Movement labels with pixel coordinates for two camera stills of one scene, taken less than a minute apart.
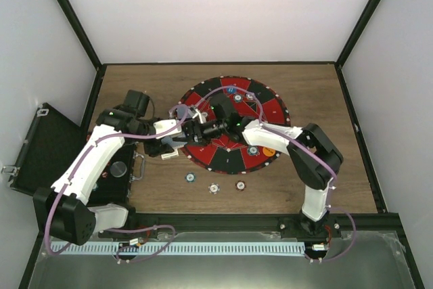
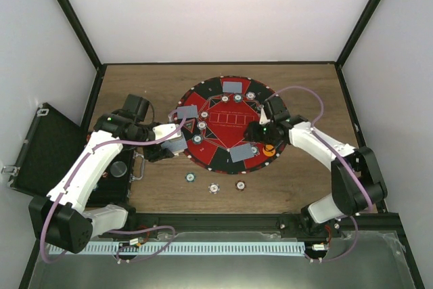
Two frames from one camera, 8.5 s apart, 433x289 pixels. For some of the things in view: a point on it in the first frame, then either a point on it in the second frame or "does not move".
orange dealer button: x=268 y=151 does not move
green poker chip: x=190 y=177 does not move
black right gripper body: x=210 y=132 to x=265 y=135
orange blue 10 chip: x=250 y=96 does not move
